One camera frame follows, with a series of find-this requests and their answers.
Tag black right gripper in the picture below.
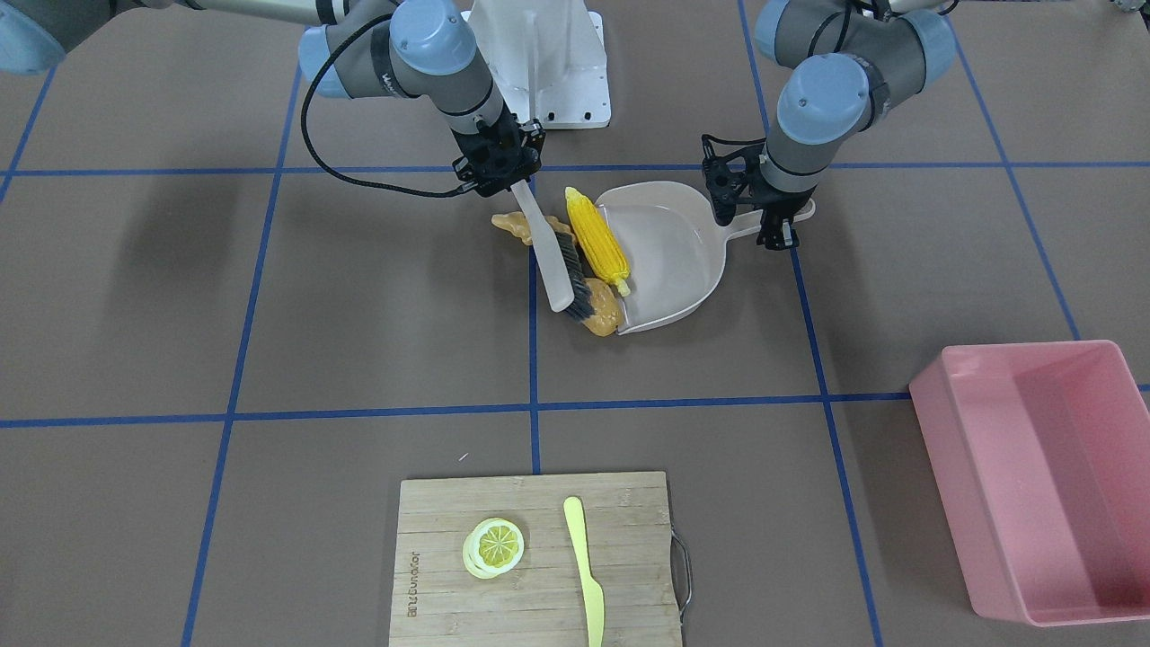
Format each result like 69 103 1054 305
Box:
453 113 545 198

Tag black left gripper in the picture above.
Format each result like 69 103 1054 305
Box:
703 134 817 253

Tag tan toy ginger root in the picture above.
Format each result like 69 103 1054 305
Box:
490 210 578 247

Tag beige dustpan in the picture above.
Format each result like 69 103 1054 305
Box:
596 182 762 336

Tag yellow toy corn cob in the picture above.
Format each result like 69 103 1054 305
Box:
564 187 633 296

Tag beige brush with black bristles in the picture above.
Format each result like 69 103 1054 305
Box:
509 182 593 321

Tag brown toy potato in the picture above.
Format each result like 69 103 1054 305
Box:
583 278 624 337

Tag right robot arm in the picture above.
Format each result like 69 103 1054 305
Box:
1 1 545 199

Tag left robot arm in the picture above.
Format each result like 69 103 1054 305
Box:
702 1 957 251

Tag pink plastic bin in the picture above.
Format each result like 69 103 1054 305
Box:
909 340 1149 627

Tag yellow toy lemon slice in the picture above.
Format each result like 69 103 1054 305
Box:
463 518 526 579

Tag yellow plastic knife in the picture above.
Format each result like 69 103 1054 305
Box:
564 496 606 646

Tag bamboo cutting board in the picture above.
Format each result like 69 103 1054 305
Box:
388 471 683 646

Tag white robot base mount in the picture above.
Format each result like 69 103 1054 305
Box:
463 1 612 129

